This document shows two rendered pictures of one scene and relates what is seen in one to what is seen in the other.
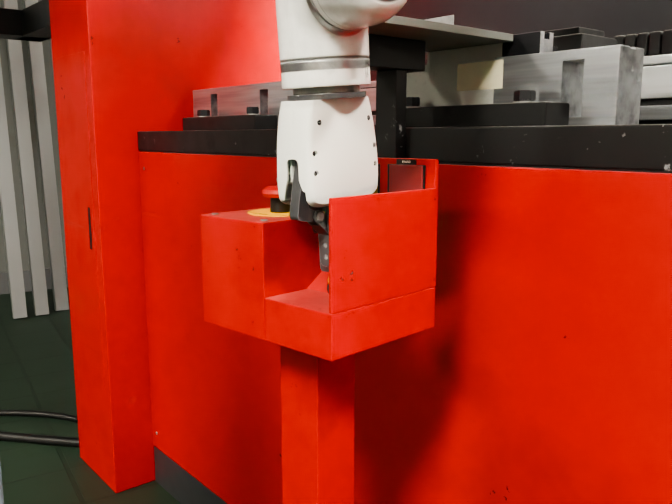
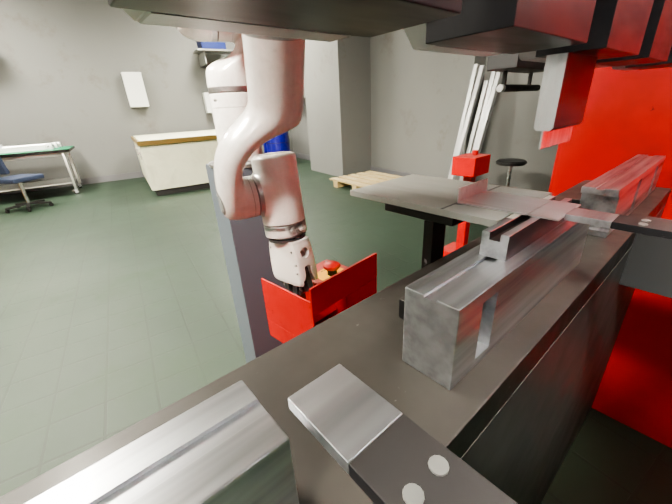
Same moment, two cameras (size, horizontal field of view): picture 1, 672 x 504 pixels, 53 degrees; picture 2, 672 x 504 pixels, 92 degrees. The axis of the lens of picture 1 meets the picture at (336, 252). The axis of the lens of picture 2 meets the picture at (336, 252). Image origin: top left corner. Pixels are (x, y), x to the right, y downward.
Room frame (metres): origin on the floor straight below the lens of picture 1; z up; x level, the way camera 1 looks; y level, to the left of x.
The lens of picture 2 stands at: (0.76, -0.62, 1.14)
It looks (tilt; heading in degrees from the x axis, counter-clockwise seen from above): 24 degrees down; 90
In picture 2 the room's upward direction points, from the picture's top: 3 degrees counter-clockwise
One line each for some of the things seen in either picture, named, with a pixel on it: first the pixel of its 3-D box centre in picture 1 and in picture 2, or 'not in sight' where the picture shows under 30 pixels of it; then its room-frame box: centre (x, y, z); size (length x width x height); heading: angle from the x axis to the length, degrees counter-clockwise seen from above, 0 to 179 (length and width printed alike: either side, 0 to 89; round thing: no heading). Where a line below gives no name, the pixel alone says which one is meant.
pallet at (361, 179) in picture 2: not in sight; (376, 183); (1.39, 4.29, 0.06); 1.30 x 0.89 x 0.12; 121
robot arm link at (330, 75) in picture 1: (327, 77); (286, 228); (0.66, 0.01, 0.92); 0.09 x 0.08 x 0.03; 136
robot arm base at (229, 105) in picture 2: not in sight; (237, 129); (0.49, 0.37, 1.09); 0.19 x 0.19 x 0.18
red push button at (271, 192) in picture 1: (280, 201); (332, 269); (0.74, 0.06, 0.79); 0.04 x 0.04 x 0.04
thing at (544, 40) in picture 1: (485, 50); (530, 223); (1.01, -0.22, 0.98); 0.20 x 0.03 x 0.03; 40
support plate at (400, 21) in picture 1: (398, 36); (443, 194); (0.94, -0.08, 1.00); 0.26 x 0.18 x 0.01; 130
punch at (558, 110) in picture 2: not in sight; (563, 102); (1.03, -0.20, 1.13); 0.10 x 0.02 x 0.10; 40
